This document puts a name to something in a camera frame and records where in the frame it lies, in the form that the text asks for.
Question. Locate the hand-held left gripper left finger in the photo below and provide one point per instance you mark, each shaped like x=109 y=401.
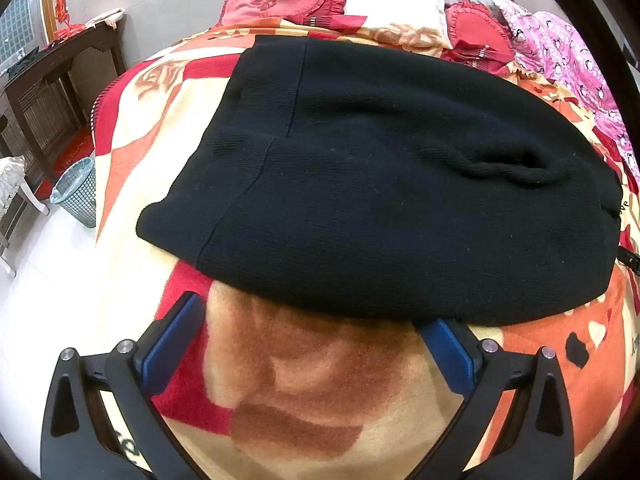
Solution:
x=167 y=345

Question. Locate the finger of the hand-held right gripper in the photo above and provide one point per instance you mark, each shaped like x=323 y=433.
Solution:
x=630 y=259

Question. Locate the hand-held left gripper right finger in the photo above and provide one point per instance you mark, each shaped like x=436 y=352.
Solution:
x=452 y=355

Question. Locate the black pants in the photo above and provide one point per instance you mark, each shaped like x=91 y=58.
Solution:
x=375 y=185

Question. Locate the red orange printed blanket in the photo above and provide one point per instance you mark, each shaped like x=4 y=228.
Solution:
x=310 y=385

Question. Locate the teal plastic basket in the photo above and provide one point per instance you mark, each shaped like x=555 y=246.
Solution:
x=75 y=195

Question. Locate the red floor mat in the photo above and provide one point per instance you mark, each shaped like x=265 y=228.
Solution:
x=72 y=152

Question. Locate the pink printed quilt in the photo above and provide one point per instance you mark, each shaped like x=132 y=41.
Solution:
x=560 y=55

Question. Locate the white floral chair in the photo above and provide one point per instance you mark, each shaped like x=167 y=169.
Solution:
x=12 y=185

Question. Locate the dark wooden table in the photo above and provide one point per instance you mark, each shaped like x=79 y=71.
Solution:
x=50 y=80

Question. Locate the red decorations on table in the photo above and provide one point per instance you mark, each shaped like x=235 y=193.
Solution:
x=67 y=31

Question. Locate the cream cloth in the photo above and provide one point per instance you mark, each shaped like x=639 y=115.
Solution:
x=105 y=17

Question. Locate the white pillow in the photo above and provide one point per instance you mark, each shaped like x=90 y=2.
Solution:
x=395 y=0

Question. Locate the grid window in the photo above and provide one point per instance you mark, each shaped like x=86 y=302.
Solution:
x=20 y=20

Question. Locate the red paper wall decoration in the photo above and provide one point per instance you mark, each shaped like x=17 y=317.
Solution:
x=60 y=6

